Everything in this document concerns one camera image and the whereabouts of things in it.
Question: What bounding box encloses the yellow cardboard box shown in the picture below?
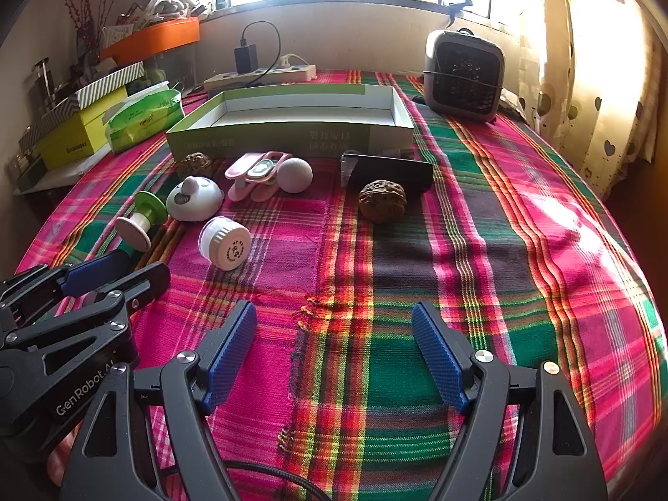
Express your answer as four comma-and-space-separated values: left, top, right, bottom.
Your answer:
39, 86, 129, 170

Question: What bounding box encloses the heart print curtain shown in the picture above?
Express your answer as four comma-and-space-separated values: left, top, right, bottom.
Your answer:
522, 0, 661, 199

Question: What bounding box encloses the small brown walnut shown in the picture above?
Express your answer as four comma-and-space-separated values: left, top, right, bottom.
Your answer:
176, 152, 214, 178

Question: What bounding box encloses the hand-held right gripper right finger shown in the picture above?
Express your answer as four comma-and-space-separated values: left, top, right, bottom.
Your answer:
411, 301, 609, 501

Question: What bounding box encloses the green white spool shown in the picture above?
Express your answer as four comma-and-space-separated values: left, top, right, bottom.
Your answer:
114, 190, 169, 251

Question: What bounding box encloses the black charger cable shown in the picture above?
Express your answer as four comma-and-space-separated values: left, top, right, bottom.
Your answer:
240, 21, 283, 87

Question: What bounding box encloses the white power strip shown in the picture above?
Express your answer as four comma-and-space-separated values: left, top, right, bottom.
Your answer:
202, 64, 318, 92

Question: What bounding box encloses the orange box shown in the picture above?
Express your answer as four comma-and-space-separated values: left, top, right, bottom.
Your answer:
99, 17, 200, 66

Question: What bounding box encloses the grey round gadget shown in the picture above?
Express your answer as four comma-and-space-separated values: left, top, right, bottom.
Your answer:
276, 157, 314, 195

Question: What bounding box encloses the black braided cable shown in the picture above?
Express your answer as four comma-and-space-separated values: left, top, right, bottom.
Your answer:
167, 459, 335, 501

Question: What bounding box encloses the green tissue pack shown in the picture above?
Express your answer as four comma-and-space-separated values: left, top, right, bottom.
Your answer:
104, 81, 185, 154

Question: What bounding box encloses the black charger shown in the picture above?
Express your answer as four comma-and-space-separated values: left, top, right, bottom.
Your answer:
234, 44, 259, 75

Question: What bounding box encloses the grey small heater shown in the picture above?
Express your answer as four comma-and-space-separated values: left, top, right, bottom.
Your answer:
422, 28, 506, 123

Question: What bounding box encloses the large brown walnut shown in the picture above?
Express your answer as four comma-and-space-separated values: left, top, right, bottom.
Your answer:
358, 178, 408, 224

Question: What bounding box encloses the black rectangular device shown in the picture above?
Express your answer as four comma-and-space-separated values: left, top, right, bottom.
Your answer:
340, 152, 434, 194

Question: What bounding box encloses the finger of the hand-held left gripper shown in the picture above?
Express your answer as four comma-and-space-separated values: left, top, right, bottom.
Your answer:
0, 251, 131, 319
0, 262, 171, 345

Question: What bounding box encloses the white paper sheet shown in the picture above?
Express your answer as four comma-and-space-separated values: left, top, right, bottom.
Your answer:
13, 151, 113, 194

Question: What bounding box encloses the pink plastic clip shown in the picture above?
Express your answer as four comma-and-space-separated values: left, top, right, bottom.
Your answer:
228, 177, 283, 203
225, 151, 292, 182

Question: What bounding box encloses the white egg-shaped gadget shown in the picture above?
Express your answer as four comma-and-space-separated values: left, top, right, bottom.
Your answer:
166, 176, 226, 221

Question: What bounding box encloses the plaid pink green tablecloth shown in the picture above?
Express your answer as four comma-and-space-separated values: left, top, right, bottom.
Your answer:
15, 68, 668, 501

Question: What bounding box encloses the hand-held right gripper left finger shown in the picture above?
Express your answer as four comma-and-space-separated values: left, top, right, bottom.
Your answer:
60, 300, 259, 501

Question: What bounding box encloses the striped cardboard box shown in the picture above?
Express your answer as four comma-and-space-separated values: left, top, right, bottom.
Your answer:
18, 61, 146, 152

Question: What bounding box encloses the green white cardboard box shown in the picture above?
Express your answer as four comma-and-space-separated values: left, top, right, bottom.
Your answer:
166, 82, 415, 160

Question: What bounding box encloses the red branch decoration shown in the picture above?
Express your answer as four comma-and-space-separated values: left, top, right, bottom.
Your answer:
57, 0, 105, 48

